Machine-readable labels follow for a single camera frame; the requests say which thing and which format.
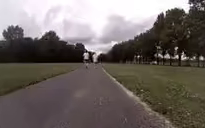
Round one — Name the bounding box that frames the dark grey asphalt path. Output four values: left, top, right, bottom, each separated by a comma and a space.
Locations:
0, 63, 173, 128

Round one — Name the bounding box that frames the dark wood of trees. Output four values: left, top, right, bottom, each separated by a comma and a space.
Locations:
0, 24, 91, 64

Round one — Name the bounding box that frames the green grass field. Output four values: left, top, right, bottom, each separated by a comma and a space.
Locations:
102, 63, 205, 128
0, 62, 84, 100

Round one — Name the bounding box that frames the row of trees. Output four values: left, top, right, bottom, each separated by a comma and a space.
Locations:
98, 0, 205, 69

